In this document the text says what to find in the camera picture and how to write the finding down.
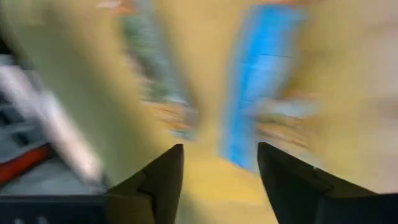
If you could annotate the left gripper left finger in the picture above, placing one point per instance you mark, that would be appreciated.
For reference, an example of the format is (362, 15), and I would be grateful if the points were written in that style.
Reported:
(155, 193)

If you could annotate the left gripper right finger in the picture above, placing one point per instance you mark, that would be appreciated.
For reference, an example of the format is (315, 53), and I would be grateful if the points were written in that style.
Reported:
(295, 193)

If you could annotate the yellow plastic tray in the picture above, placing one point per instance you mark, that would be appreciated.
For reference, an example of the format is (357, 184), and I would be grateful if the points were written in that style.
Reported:
(211, 186)

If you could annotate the blue granola bar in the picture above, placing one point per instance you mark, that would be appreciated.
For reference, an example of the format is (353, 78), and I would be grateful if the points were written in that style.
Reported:
(255, 77)

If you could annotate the white light bar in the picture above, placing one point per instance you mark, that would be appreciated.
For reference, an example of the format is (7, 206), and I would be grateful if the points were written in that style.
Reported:
(62, 133)

